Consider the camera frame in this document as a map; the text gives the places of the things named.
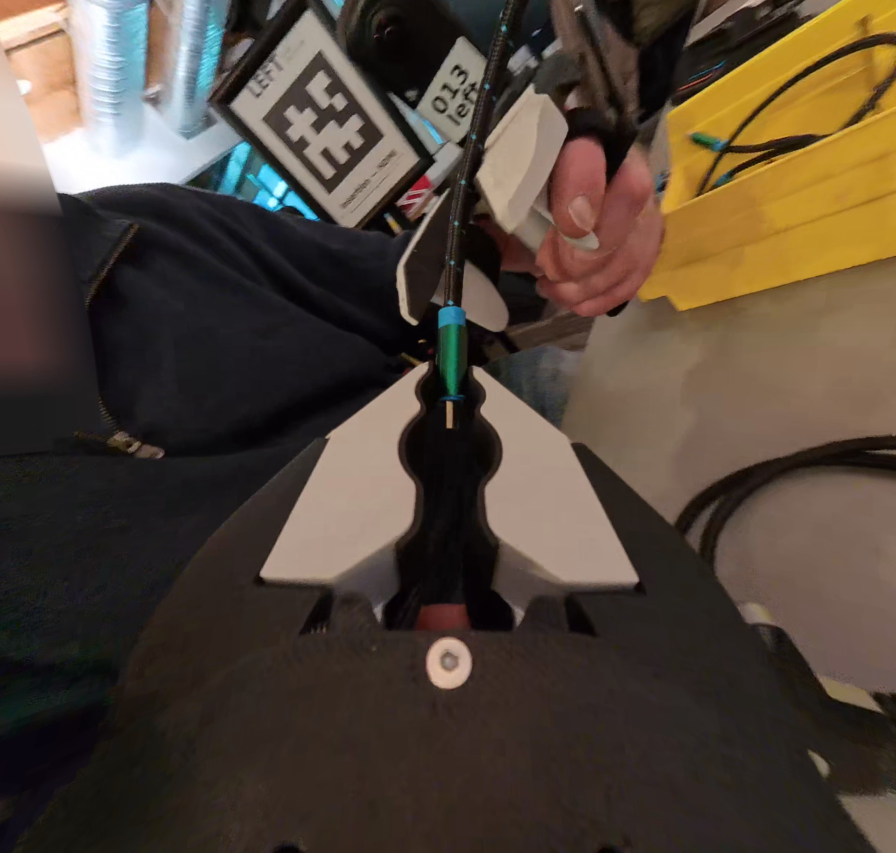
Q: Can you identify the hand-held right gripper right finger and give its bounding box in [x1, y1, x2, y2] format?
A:
[469, 380, 642, 624]

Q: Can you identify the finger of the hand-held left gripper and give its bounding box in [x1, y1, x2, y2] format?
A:
[395, 217, 509, 336]

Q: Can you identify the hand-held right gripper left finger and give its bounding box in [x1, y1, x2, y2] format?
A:
[258, 371, 436, 617]

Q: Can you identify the black braided hdmi cable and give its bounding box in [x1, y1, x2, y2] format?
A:
[433, 0, 548, 430]

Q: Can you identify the grey adapter with braided cable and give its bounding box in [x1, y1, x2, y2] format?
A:
[675, 435, 896, 570]

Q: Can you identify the yellow plastic bin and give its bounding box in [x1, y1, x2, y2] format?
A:
[637, 0, 896, 312]

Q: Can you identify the person's left hand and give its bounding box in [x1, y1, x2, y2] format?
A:
[532, 135, 669, 321]

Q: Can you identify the white printed board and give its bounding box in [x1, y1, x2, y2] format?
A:
[206, 0, 436, 232]

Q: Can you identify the person's blue jeans leg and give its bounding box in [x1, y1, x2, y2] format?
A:
[482, 341, 578, 430]

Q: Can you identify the metal duct pipe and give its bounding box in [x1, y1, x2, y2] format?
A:
[164, 0, 247, 136]

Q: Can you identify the large silver air duct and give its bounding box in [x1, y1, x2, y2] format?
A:
[62, 0, 149, 157]

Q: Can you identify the black cable with green plug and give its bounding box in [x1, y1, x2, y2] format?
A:
[692, 33, 896, 192]

